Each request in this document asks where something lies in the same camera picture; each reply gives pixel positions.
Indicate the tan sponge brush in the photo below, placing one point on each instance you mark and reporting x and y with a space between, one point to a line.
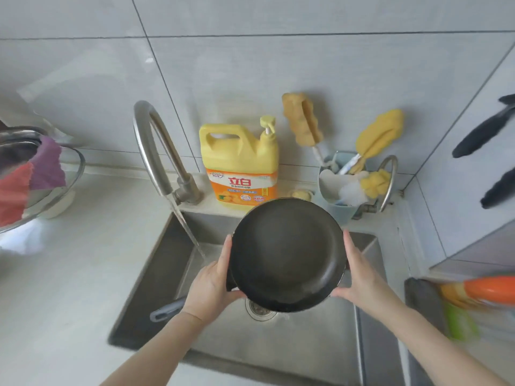
301 120

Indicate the steel sink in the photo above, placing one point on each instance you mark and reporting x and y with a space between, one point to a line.
161 285

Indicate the dark grey cloth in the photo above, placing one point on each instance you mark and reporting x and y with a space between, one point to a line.
424 305

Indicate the yellow soap in dish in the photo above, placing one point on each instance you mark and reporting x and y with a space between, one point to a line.
310 195

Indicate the person's left forearm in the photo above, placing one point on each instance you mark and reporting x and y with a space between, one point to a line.
157 353

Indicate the person's right forearm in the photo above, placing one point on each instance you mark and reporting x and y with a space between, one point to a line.
438 349

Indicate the person's left hand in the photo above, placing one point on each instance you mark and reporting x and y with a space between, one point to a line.
205 293

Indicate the steel sink strainer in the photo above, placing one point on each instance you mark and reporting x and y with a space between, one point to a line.
259 313

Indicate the black frying pan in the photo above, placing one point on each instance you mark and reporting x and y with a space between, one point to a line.
287 253

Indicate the small yellow sponge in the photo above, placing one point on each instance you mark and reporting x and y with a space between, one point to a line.
376 184

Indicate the person's right hand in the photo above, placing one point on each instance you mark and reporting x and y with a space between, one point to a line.
368 289

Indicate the small curved steel tap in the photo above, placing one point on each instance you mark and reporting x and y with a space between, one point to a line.
392 176

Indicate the steel faucet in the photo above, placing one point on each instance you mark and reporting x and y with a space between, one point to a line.
149 148

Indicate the light blue utensil holder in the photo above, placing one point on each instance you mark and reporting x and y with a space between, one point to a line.
342 213

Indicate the orange label bottle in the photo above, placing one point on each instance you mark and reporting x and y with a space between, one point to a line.
487 291

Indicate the purple cloth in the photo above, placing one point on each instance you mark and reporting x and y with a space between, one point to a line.
48 164

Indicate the yellow soap bar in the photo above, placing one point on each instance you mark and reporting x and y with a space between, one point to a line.
301 195

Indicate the red cloth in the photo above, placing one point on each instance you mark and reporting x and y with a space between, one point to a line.
14 196

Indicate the long yellow sponge brush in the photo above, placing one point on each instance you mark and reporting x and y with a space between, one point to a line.
382 132

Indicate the steel basin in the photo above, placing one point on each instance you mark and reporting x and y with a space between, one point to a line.
16 144

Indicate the white scrub brush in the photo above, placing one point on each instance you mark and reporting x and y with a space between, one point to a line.
354 194

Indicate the green brush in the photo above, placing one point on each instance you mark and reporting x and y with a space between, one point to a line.
462 323

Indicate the yellow detergent jug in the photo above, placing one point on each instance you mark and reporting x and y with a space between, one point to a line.
237 156

